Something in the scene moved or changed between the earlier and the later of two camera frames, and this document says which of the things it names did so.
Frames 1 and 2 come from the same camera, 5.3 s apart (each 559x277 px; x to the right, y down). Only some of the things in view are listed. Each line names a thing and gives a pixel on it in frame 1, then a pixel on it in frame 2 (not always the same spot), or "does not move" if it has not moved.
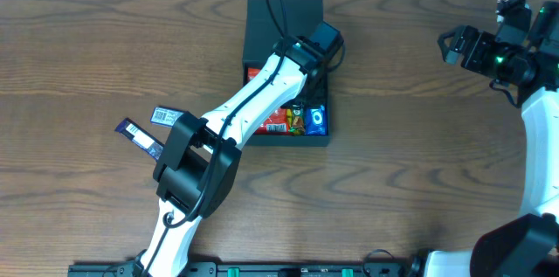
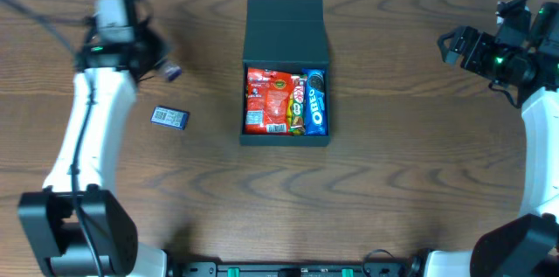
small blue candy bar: x=164 y=115 does not move
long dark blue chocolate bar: x=140 y=139 → x=173 y=72
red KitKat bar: x=298 y=120 does not move
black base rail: x=254 y=269 does not move
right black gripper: x=470 y=47 does not move
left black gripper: x=321 y=96 → x=158 y=47
